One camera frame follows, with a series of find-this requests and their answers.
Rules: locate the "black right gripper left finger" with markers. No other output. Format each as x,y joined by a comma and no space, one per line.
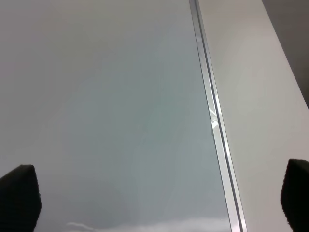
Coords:
20,200

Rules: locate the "white whiteboard with aluminium frame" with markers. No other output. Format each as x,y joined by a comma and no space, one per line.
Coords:
113,102

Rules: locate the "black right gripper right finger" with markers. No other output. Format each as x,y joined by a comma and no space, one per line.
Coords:
295,195

